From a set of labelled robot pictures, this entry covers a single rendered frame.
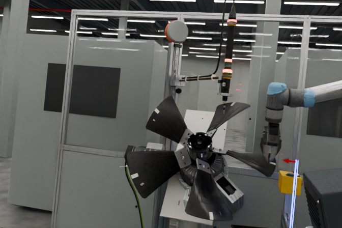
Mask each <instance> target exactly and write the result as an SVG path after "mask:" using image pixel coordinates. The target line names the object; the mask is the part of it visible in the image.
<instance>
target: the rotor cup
mask: <svg viewBox="0 0 342 228"><path fill-rule="evenodd" d="M199 140H201V141H202V143H201V144H198V143H197V142H198V141H199ZM212 144H213V142H212V139H211V137H210V136H209V135H208V134H206V133H204V132H196V133H194V134H192V135H190V136H189V138H188V141H187V147H188V148H189V151H188V150H187V151H188V154H189V157H190V159H191V162H192V163H191V164H190V165H191V166H192V167H194V168H197V167H196V160H195V158H198V159H200V160H202V161H204V162H207V163H208V164H209V166H211V165H212V164H213V163H214V161H215V158H216V154H212V152H213V148H212ZM201 154H203V157H201Z"/></svg>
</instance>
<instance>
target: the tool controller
mask: <svg viewBox="0 0 342 228"><path fill-rule="evenodd" d="M303 177H304V178H303V183H304V189H305V193H306V198H307V203H308V204H307V205H308V208H309V209H308V210H309V215H310V219H311V224H312V226H308V227H306V228H342V168H334V169H326V170H317V171H311V172H304V173H303Z"/></svg>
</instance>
